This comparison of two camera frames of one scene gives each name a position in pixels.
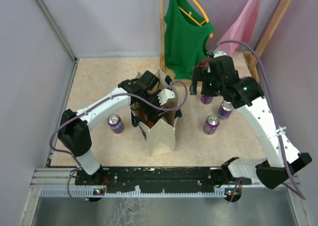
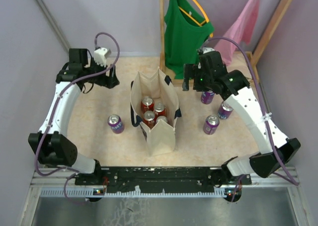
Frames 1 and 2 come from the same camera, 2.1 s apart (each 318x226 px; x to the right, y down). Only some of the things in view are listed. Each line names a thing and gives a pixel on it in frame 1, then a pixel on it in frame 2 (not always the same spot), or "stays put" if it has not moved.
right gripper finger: (197, 75) to (189, 73)
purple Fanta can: (206, 100) stays put
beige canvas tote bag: (160, 135) stays put
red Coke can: (149, 124) stays put
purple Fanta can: (225, 110) stays put
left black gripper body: (151, 103) to (103, 79)
